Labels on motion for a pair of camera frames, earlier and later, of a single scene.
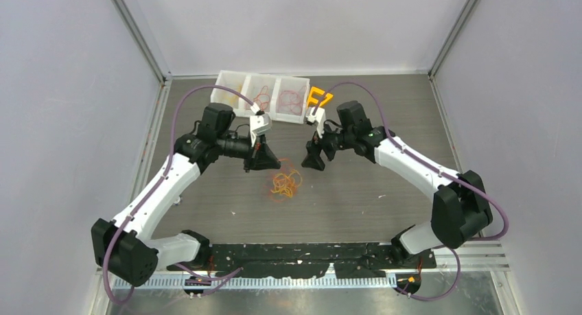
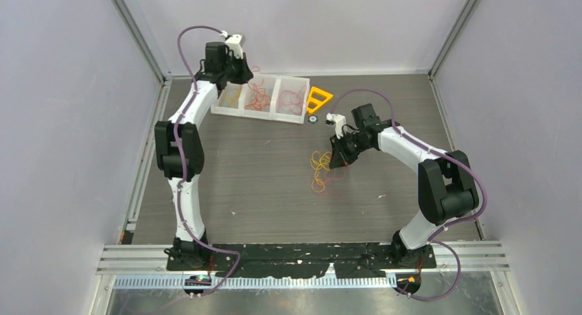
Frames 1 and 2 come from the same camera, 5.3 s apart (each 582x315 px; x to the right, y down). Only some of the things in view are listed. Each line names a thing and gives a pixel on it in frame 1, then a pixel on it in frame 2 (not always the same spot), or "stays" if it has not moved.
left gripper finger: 265,160 → 246,74
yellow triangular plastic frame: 316,100 stays
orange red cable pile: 286,184 → 324,173
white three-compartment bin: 282,97 stays
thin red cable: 290,102 stays
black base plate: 305,260 stays
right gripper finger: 313,159 → 338,158
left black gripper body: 259,140 → 233,68
